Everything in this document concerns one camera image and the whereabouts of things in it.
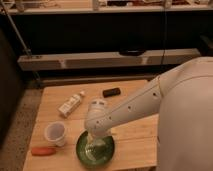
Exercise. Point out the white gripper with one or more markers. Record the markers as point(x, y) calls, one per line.
point(96, 139)

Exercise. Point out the green ceramic bowl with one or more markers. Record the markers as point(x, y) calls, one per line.
point(97, 156)

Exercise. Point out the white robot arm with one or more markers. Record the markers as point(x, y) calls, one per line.
point(182, 98)

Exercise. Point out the white small bottle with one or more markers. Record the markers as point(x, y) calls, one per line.
point(71, 104)

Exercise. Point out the black rectangular block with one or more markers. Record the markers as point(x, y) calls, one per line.
point(111, 92)

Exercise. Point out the white plastic cup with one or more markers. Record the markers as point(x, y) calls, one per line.
point(55, 133)

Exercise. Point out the orange carrot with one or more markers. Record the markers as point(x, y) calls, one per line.
point(42, 151)

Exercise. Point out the white metal shelf unit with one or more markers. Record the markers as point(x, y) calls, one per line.
point(83, 34)

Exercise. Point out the grey metal pole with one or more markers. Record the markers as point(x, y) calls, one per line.
point(26, 50)

